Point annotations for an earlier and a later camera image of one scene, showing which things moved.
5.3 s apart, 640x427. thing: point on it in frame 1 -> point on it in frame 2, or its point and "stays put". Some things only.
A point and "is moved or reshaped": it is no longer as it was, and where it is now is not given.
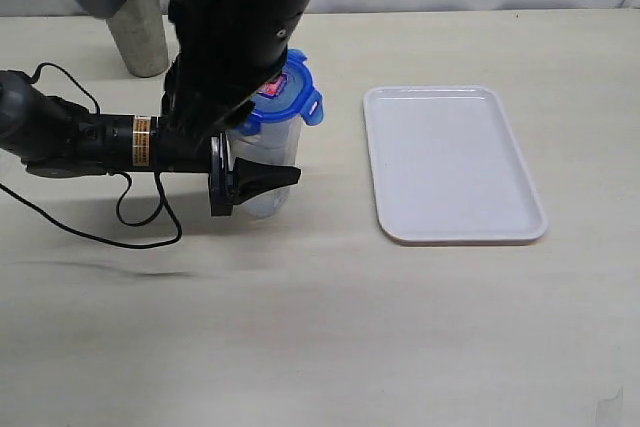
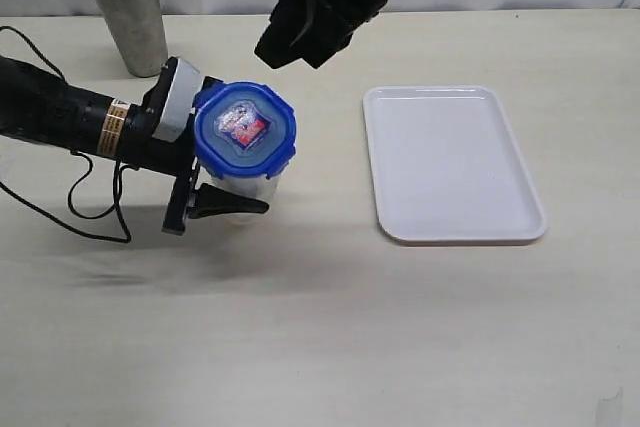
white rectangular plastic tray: x=449 y=169 stays put
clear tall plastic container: x=276 y=142 is moved or reshaped
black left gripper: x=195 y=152 -> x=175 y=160
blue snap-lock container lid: x=292 y=94 is moved or reshaped
